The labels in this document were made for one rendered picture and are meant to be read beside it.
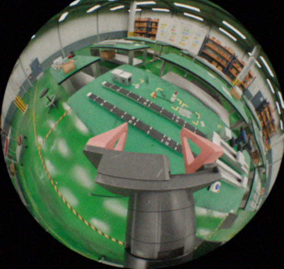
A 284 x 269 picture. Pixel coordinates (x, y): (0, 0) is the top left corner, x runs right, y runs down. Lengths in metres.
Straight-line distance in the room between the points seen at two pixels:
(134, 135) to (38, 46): 10.63
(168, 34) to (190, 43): 0.76
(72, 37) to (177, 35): 9.52
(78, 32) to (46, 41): 3.41
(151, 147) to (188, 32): 3.15
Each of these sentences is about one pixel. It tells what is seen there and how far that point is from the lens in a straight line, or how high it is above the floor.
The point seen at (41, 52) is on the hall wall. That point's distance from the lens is 10.53.
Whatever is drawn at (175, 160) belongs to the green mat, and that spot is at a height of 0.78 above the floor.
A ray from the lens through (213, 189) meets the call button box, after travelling 0.74.
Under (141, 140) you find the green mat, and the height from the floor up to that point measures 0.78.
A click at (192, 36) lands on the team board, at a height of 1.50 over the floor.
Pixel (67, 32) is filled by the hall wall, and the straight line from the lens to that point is 10.90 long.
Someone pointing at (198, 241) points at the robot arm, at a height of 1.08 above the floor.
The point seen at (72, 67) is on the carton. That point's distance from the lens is 1.73.
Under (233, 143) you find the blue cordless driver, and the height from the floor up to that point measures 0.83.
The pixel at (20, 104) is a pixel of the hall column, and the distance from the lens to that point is 5.90.
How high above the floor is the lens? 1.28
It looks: 63 degrees down
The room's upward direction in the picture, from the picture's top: 14 degrees clockwise
